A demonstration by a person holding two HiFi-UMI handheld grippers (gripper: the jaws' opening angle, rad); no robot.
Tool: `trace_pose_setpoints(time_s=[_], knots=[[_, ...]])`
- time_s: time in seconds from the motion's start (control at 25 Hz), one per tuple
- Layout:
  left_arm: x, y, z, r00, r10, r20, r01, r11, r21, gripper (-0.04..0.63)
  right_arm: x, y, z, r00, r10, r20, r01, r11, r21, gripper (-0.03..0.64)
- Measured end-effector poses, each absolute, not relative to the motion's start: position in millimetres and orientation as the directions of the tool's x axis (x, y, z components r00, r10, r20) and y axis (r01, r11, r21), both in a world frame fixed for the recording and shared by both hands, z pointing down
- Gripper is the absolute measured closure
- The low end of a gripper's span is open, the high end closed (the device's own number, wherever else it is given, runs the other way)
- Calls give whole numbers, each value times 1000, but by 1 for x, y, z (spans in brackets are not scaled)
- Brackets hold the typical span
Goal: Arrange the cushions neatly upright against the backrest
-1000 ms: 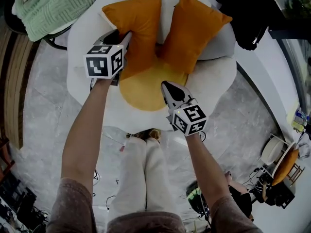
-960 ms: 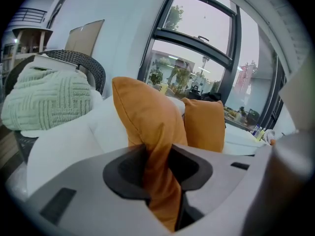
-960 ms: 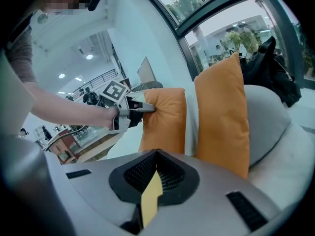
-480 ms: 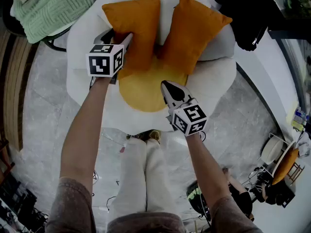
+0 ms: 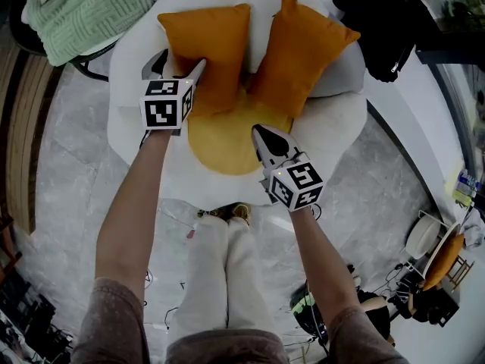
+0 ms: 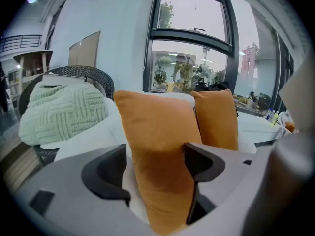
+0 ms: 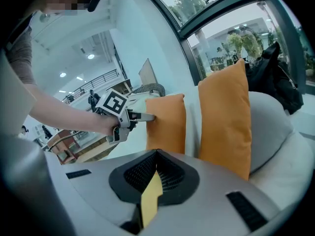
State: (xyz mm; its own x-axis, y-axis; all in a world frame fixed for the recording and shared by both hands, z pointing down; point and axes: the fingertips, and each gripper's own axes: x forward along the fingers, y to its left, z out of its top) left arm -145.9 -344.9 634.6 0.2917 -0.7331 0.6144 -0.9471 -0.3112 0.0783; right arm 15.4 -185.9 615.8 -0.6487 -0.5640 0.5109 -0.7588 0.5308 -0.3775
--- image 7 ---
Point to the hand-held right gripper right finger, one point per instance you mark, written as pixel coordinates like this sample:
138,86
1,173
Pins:
209,185

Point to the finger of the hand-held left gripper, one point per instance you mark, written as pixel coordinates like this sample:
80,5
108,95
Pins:
147,117

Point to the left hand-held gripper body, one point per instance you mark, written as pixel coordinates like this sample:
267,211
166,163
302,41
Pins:
112,103

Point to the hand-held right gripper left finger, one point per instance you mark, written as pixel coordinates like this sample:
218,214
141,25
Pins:
98,185

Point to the small orange pillow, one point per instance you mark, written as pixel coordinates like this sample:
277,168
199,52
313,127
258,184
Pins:
167,126

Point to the large orange pillow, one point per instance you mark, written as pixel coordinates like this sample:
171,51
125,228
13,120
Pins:
226,119

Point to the white flower-shaped chair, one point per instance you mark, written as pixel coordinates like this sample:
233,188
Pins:
283,173

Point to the person's left forearm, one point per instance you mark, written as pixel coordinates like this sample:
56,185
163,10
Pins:
73,118

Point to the grey fabric pillow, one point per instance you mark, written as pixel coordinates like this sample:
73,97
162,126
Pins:
268,131

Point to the green knitted blanket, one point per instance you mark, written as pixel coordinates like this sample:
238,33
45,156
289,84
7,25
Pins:
139,103

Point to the white wooden side table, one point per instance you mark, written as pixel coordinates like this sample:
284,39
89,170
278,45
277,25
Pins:
123,85

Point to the black mezzanine railing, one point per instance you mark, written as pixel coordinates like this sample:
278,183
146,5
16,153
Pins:
103,79

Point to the dark wicker chair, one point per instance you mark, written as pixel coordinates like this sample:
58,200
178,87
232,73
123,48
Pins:
157,87

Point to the wooden plank platform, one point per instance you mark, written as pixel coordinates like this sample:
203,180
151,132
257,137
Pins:
98,151

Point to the brown cardboard box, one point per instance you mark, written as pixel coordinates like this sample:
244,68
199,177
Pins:
147,72

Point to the round ceiling downlight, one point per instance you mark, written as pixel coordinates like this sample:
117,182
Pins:
90,56
62,74

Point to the yellow round seat cushion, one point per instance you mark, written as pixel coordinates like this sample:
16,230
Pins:
149,203

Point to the red-brown wooden cabinet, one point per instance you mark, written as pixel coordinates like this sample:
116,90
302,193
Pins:
56,141

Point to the person's brown printed shirt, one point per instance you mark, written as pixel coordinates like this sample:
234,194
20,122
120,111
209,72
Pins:
21,55

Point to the person's head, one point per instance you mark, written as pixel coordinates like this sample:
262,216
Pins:
64,1

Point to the black bag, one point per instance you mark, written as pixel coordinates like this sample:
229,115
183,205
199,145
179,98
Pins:
275,82

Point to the black window frame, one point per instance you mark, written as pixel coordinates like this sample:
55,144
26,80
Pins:
221,8

